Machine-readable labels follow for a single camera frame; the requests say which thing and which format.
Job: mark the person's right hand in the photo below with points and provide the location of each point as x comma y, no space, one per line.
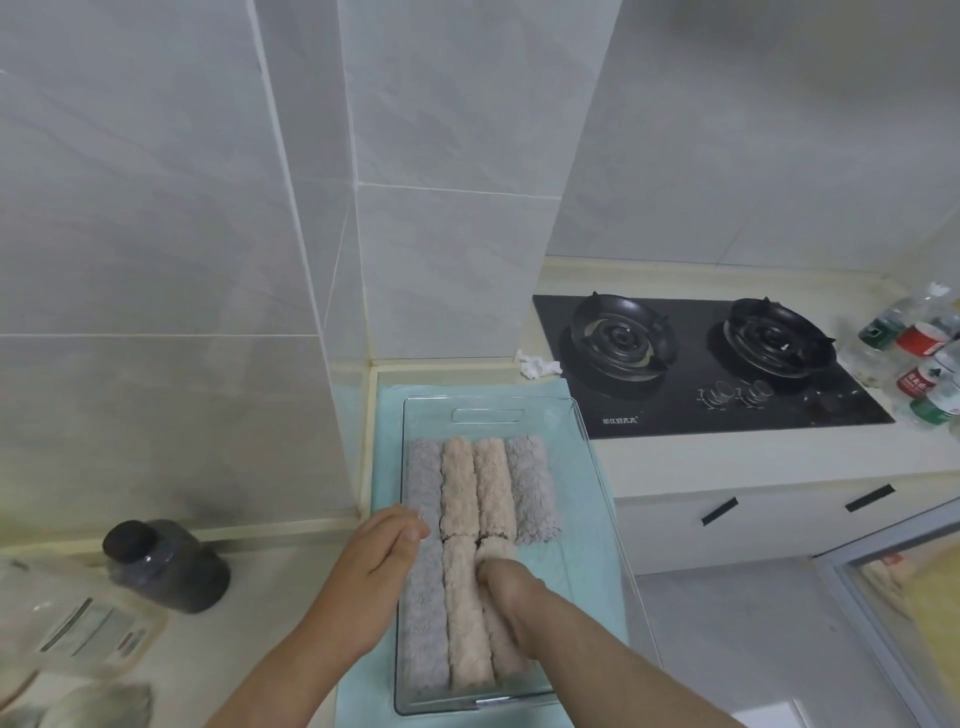
525,607

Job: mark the person's left hand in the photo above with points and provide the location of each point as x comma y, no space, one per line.
375,577

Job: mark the grey checked towel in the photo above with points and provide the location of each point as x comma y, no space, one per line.
424,480
424,622
532,487

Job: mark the clear plastic tray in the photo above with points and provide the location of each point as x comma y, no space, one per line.
585,540

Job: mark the person's right forearm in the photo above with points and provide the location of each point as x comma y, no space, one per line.
630,675

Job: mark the person's left forearm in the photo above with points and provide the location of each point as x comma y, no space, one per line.
285,690

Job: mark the clear plastic storage bin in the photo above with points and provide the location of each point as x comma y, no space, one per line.
388,450

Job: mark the dark bottle black cap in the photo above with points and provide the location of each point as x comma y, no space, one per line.
172,574

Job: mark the black gas stove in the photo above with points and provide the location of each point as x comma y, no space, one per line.
675,420

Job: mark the white paper wad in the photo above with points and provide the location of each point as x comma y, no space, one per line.
536,366

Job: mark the white stove cabinet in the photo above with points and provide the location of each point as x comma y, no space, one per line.
787,532

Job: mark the clear bottle white cap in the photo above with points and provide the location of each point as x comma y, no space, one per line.
75,630

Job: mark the glass door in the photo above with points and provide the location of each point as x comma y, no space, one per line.
900,600

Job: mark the clear bottle green label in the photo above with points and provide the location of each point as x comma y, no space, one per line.
881,330
934,409

